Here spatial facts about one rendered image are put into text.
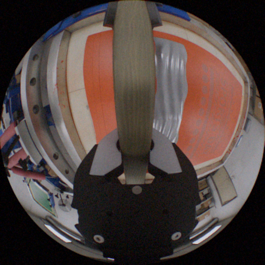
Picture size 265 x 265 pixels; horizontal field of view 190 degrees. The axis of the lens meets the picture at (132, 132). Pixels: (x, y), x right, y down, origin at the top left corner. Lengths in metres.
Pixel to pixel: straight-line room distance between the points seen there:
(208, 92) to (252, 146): 3.55
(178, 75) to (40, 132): 0.32
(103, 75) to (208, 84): 0.24
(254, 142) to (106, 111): 3.75
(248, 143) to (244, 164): 0.68
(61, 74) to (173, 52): 0.22
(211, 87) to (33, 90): 0.42
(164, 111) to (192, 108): 0.08
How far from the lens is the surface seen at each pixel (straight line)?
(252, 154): 3.76
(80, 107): 0.20
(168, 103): 0.18
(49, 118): 0.38
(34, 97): 0.24
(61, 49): 0.23
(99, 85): 0.17
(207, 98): 0.25
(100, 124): 0.19
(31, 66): 0.26
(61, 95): 0.20
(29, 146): 0.28
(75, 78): 0.20
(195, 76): 0.21
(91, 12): 0.24
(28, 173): 0.68
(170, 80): 0.17
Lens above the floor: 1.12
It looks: 59 degrees down
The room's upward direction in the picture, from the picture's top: 180 degrees counter-clockwise
